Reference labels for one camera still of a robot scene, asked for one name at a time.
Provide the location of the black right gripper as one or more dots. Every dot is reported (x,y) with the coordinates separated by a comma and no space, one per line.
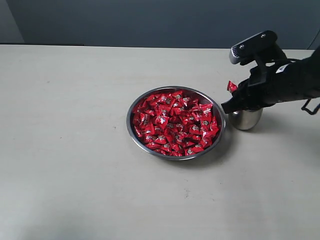
(299,80)

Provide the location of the stainless steel cup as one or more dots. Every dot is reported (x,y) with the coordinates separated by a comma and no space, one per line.
(245,119)

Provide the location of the steel bowl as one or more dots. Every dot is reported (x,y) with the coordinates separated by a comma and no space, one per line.
(147,147)

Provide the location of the red wrapped candy pile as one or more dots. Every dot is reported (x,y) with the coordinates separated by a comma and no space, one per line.
(175,122)

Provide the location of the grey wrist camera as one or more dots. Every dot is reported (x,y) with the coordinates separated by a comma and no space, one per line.
(244,51)

